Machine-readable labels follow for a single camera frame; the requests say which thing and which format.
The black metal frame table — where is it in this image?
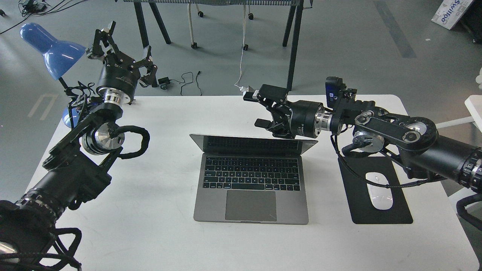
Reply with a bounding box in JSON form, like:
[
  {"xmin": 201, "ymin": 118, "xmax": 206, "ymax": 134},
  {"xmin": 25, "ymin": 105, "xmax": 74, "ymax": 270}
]
[{"xmin": 115, "ymin": 0, "xmax": 314, "ymax": 91}]

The black power adapter with cable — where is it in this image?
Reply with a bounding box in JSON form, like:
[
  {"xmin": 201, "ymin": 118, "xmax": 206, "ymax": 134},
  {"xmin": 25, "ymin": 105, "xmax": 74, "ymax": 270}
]
[{"xmin": 158, "ymin": 70, "xmax": 203, "ymax": 96}]

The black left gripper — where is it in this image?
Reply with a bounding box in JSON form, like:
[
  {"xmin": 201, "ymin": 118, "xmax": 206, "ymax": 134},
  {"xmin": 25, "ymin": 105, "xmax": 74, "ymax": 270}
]
[{"xmin": 87, "ymin": 21, "xmax": 159, "ymax": 96}]

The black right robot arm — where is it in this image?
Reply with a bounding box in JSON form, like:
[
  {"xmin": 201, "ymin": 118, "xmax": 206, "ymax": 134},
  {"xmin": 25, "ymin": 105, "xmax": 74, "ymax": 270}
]
[{"xmin": 241, "ymin": 76, "xmax": 481, "ymax": 229}]

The grey laptop computer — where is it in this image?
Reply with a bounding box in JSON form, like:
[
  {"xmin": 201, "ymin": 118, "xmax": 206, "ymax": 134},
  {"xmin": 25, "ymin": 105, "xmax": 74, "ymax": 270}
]
[{"xmin": 190, "ymin": 134, "xmax": 317, "ymax": 225}]

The white computer mouse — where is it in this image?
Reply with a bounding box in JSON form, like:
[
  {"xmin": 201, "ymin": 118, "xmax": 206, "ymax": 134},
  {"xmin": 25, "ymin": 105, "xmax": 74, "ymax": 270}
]
[{"xmin": 365, "ymin": 172, "xmax": 393, "ymax": 210}]

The white cardboard box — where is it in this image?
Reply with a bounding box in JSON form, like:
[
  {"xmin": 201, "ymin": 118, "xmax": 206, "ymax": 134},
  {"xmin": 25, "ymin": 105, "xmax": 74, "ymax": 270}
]
[{"xmin": 431, "ymin": 0, "xmax": 474, "ymax": 30}]

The white charger cable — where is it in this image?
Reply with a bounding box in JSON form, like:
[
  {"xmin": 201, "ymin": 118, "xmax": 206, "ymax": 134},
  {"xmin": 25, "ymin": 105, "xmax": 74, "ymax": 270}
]
[{"xmin": 234, "ymin": 5, "xmax": 258, "ymax": 96}]

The blue desk lamp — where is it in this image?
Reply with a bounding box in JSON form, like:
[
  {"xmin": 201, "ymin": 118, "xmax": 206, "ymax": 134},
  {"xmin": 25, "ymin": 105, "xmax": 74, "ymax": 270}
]
[{"xmin": 20, "ymin": 23, "xmax": 88, "ymax": 129}]

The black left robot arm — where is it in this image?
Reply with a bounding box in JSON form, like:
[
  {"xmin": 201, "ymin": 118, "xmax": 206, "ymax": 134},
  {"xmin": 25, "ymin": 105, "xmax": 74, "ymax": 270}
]
[{"xmin": 1, "ymin": 22, "xmax": 157, "ymax": 271}]

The white furniture piece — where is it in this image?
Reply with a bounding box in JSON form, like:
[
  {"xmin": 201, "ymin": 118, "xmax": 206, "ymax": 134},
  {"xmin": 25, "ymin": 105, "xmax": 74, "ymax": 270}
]
[{"xmin": 433, "ymin": 67, "xmax": 482, "ymax": 133}]

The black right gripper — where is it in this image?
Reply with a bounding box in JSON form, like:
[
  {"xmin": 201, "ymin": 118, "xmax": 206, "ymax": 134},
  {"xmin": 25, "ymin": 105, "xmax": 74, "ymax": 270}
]
[{"xmin": 243, "ymin": 84, "xmax": 324, "ymax": 139}]

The black mouse pad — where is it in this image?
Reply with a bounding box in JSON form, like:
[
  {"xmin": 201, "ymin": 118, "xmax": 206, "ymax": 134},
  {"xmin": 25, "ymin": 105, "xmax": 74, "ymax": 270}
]
[{"xmin": 340, "ymin": 157, "xmax": 413, "ymax": 224}]

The black cable bundle on floor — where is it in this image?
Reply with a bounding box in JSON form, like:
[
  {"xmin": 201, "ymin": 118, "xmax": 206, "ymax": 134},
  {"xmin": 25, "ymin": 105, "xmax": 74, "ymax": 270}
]
[{"xmin": 0, "ymin": 0, "xmax": 87, "ymax": 35}]

